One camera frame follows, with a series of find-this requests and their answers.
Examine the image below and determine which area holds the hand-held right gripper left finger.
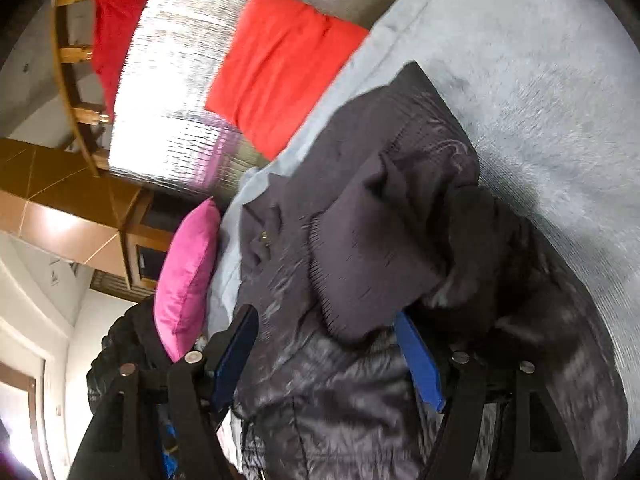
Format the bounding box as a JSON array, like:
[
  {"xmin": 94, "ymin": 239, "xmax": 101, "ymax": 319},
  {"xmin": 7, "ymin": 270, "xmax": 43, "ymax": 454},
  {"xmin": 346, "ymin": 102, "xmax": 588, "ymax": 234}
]
[{"xmin": 67, "ymin": 304, "xmax": 260, "ymax": 480}]

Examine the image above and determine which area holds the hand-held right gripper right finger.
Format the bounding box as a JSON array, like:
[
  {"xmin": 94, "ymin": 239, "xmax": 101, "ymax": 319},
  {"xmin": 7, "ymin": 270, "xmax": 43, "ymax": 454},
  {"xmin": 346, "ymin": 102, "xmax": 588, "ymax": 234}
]
[{"xmin": 395, "ymin": 311, "xmax": 586, "ymax": 480}]

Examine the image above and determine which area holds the dark puffer jacket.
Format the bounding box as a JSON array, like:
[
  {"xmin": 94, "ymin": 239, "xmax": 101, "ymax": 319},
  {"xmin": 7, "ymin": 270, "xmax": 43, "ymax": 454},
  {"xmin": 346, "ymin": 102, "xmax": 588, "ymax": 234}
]
[{"xmin": 232, "ymin": 61, "xmax": 621, "ymax": 480}]

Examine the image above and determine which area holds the pink pillow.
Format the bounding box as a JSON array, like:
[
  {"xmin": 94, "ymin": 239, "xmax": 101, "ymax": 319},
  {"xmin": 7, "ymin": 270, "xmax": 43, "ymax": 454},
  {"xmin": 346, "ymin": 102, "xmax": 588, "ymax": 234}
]
[{"xmin": 154, "ymin": 197, "xmax": 222, "ymax": 363}]

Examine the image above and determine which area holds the blue cloth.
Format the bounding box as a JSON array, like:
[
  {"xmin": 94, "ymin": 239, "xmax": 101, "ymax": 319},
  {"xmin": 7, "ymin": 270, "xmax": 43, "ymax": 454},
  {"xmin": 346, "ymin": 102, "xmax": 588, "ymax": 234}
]
[{"xmin": 157, "ymin": 420, "xmax": 182, "ymax": 480}]

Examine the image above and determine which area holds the black clothing pile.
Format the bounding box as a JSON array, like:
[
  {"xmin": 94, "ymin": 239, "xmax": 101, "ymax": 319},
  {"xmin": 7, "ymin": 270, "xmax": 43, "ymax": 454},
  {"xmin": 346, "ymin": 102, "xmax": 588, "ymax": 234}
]
[{"xmin": 86, "ymin": 296, "xmax": 171, "ymax": 411}]

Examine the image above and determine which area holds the wooden cabinet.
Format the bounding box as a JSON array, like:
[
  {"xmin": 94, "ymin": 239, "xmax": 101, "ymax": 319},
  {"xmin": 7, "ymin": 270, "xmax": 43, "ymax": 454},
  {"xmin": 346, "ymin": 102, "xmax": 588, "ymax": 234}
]
[{"xmin": 0, "ymin": 140, "xmax": 211, "ymax": 301}]

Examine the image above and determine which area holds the white striped cloth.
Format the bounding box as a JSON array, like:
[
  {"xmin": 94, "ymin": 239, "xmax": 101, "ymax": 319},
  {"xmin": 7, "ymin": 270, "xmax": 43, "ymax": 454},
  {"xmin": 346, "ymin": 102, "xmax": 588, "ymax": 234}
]
[{"xmin": 107, "ymin": 0, "xmax": 396, "ymax": 201}]

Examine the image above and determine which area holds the red cloth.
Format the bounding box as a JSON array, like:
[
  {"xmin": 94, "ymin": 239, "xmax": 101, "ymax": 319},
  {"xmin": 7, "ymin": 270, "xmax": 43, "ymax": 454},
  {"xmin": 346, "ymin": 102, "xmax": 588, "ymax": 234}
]
[
  {"xmin": 205, "ymin": 0, "xmax": 371, "ymax": 161},
  {"xmin": 92, "ymin": 0, "xmax": 168, "ymax": 116}
]

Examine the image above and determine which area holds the light grey garment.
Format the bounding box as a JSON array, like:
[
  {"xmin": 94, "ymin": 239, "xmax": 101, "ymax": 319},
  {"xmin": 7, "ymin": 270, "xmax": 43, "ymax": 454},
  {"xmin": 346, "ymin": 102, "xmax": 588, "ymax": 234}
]
[{"xmin": 207, "ymin": 0, "xmax": 640, "ymax": 411}]

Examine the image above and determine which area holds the wooden door frame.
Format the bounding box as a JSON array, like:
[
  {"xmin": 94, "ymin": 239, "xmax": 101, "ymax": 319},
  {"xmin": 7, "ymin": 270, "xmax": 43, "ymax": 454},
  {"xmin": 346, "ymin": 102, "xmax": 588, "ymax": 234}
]
[{"xmin": 0, "ymin": 360, "xmax": 53, "ymax": 480}]

